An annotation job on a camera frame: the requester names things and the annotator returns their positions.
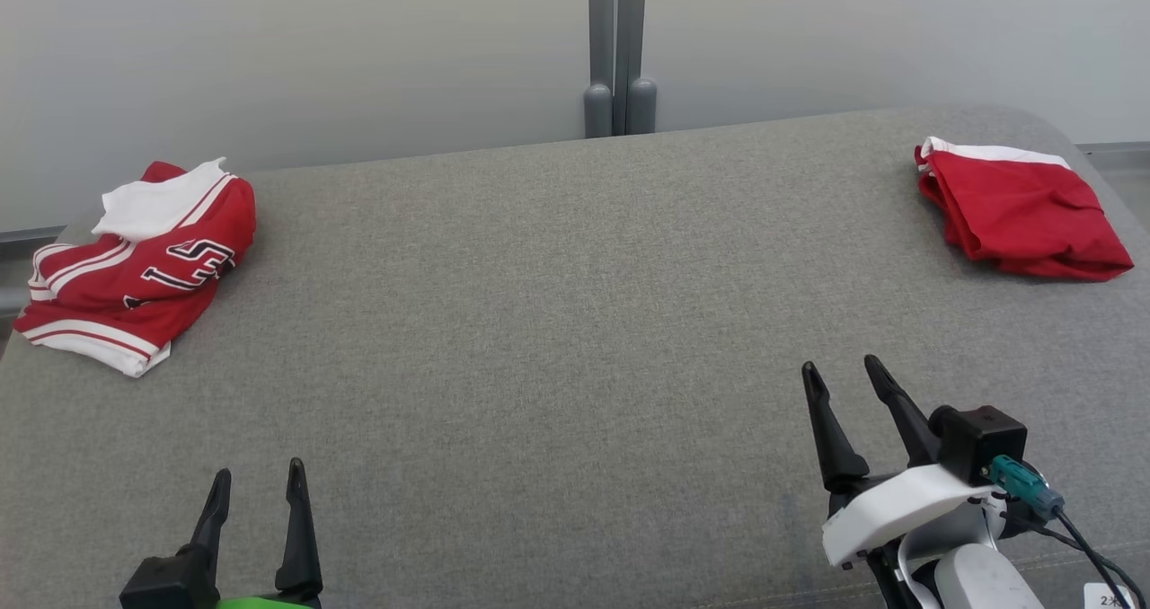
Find white cable label tag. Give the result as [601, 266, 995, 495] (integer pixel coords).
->
[1083, 582, 1137, 609]

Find grey fabric sofa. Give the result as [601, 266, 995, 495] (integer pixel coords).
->
[0, 106, 1150, 609]

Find red shorts with white stripe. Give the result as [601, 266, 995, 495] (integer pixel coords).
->
[915, 136, 1135, 283]

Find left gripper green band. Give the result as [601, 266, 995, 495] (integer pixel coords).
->
[189, 457, 324, 609]

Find grey double partition post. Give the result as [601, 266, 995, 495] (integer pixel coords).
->
[583, 0, 659, 139]

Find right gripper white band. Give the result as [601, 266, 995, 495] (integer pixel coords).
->
[801, 354, 1008, 609]

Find red basketball jersey number 23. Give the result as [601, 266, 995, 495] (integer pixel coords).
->
[13, 157, 258, 378]

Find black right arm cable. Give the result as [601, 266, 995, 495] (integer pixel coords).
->
[1002, 501, 1150, 609]

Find teal right camera connector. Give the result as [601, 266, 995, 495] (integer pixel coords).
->
[984, 455, 1066, 520]

